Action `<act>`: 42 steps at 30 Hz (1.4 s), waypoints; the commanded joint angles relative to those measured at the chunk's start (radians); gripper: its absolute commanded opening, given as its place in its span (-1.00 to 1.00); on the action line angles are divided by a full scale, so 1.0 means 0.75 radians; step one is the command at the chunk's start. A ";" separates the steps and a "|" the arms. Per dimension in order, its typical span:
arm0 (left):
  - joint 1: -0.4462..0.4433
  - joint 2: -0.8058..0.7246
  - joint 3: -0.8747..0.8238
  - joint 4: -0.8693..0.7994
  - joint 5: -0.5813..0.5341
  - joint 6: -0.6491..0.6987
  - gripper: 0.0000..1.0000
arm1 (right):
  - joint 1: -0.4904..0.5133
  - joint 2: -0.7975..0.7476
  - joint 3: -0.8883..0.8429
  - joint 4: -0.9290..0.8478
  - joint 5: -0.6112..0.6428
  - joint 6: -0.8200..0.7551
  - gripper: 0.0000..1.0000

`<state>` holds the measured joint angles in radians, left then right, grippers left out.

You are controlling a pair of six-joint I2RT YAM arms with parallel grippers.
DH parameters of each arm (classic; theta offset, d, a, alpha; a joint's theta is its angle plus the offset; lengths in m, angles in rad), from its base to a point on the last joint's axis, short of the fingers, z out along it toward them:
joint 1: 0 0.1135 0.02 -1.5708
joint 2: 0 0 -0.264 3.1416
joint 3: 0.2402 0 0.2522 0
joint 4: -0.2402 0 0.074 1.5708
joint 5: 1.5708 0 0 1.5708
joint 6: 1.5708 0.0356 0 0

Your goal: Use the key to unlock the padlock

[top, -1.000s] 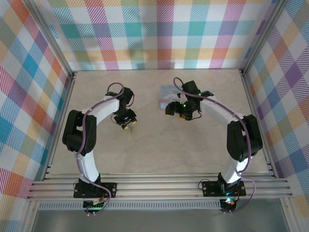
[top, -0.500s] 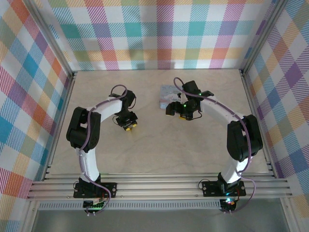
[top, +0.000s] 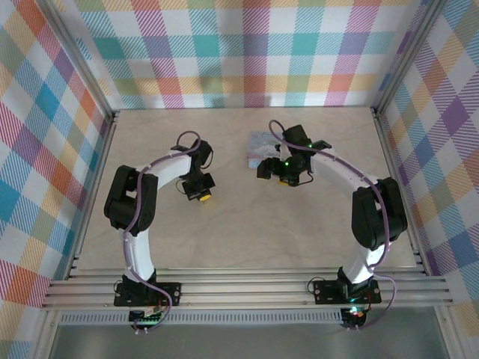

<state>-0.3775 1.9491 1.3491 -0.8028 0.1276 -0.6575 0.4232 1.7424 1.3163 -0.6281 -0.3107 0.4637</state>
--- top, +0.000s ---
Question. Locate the pastel cartoon print box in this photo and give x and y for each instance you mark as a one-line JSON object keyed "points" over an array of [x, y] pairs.
{"points": [[262, 147]]}

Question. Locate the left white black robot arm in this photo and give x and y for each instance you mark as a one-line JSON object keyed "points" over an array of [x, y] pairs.
{"points": [[139, 239]]}

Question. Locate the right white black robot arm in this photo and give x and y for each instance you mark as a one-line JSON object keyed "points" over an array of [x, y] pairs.
{"points": [[370, 224]]}

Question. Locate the aluminium front rail set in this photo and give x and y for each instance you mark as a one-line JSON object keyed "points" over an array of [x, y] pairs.
{"points": [[243, 289]]}

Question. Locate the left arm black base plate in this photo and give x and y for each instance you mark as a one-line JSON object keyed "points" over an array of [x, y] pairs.
{"points": [[172, 293]]}

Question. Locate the aluminium side rail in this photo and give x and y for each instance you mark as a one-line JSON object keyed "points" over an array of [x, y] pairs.
{"points": [[91, 194], [402, 194]]}

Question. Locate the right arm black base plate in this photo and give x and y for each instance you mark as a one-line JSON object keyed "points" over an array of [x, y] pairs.
{"points": [[325, 291]]}

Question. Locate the aluminium frame post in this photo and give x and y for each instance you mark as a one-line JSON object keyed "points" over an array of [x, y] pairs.
{"points": [[408, 56], [80, 56]]}

